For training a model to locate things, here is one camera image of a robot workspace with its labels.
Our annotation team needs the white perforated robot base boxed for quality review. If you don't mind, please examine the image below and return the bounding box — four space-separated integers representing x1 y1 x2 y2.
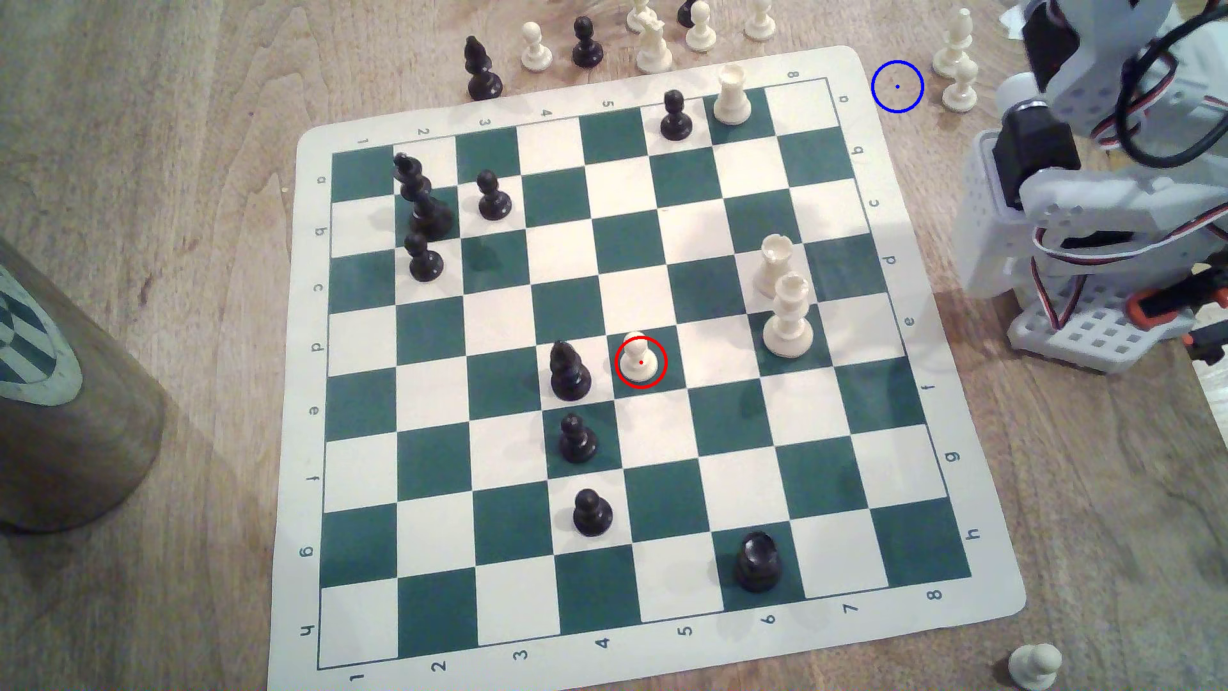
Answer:
1005 283 1186 376

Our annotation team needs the black bishop chess piece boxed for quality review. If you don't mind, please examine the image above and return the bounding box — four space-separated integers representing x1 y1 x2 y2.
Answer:
549 340 593 402

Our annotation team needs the green and white chess mat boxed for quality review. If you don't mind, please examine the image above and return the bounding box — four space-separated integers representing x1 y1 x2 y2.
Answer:
267 45 1028 691

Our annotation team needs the white queen chess piece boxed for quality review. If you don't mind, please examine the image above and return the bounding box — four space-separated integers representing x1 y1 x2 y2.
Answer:
764 273 815 360

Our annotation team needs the white rook chess piece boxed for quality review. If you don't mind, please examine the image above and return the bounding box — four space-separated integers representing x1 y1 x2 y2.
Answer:
752 233 796 301
712 64 753 127

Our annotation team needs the black king chess piece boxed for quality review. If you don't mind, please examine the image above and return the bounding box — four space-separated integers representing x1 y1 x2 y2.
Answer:
392 152 455 243

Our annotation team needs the black rook chess piece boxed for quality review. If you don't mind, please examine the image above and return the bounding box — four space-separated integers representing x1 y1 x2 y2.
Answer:
735 530 783 592

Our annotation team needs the white knight chess piece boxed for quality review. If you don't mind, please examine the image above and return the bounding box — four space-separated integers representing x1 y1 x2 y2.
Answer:
636 19 675 75

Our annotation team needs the white bishop chess piece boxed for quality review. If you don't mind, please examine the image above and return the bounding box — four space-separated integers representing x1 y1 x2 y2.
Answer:
933 8 976 80

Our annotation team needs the brown cylindrical container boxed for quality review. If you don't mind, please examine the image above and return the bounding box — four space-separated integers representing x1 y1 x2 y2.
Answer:
0 235 169 534

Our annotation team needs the orange and black clamp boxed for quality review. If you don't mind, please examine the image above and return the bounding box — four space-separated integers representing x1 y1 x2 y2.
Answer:
1124 267 1228 368

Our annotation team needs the red white black servo wire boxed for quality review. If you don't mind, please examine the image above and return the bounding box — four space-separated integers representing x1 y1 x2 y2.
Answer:
1028 225 1090 332

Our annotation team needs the black cable loop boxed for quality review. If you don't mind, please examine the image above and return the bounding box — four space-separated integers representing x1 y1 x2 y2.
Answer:
1115 46 1228 170

